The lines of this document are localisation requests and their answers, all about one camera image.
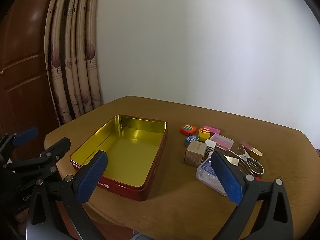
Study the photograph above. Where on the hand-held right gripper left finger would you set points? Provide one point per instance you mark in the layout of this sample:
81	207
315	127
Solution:
92	177

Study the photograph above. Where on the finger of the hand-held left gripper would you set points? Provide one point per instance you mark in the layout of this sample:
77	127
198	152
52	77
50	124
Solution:
56	150
25	135

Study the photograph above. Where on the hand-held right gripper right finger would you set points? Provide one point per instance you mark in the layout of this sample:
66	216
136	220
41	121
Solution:
226	177

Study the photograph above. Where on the gold square piece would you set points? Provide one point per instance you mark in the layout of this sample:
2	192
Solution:
232	160

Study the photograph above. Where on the clear playing card box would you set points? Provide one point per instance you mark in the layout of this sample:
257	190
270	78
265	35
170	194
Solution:
207	172

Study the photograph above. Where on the white black zigzag cube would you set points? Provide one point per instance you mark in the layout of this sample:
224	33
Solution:
210	147

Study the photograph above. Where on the clear box with pink insert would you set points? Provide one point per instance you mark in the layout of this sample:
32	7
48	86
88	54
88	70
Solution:
222	142

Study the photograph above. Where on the small maroon block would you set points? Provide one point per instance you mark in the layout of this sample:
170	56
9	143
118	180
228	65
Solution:
247	147

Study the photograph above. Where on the small gold block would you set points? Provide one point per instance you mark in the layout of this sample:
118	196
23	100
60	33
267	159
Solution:
256	153

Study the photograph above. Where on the brown cardboard cube box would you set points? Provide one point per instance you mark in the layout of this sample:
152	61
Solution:
195	153

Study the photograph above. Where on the red tin box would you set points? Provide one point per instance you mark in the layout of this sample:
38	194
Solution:
130	152

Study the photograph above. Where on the pink eraser block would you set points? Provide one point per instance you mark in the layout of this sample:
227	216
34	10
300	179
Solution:
213	130

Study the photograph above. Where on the yellow striped block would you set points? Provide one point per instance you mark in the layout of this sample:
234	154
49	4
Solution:
203	133

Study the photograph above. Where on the blue candy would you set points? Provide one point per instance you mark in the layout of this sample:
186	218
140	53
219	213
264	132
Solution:
191	141

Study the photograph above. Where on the round red tape measure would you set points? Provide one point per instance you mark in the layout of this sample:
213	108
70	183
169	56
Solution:
187	128

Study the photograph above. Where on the brown wooden door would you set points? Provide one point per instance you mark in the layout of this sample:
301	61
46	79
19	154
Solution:
22	67

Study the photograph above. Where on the beige patterned curtain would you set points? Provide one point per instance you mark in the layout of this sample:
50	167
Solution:
72	55

